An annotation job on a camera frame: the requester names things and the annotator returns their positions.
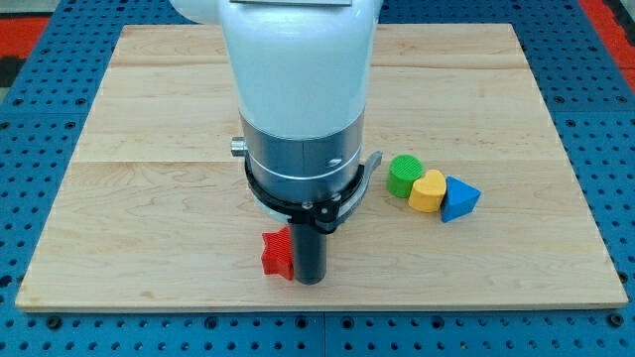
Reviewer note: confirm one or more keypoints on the blue triangle block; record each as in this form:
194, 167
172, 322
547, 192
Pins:
460, 199

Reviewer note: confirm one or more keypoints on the red star block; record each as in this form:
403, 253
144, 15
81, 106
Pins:
277, 256

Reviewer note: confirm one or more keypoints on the light wooden board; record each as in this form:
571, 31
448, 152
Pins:
154, 214

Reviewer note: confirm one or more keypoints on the green cylinder block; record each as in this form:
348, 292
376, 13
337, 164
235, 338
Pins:
404, 170

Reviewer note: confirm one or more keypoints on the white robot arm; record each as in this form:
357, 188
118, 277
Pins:
301, 70

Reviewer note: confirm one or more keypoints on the yellow heart block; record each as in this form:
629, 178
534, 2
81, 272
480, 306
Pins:
428, 192

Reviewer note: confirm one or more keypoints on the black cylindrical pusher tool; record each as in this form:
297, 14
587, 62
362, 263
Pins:
309, 253

